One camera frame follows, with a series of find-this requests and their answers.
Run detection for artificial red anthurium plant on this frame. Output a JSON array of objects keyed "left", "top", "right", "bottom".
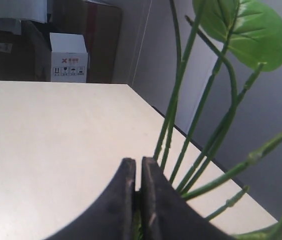
[{"left": 130, "top": 0, "right": 282, "bottom": 240}]

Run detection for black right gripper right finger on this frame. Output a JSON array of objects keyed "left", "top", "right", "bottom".
[{"left": 141, "top": 157, "right": 234, "bottom": 240}]

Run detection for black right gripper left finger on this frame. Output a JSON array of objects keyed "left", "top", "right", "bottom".
[{"left": 48, "top": 158, "right": 136, "bottom": 240}]

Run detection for white cardboard box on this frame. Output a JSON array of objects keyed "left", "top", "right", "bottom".
[{"left": 49, "top": 32, "right": 89, "bottom": 83}]

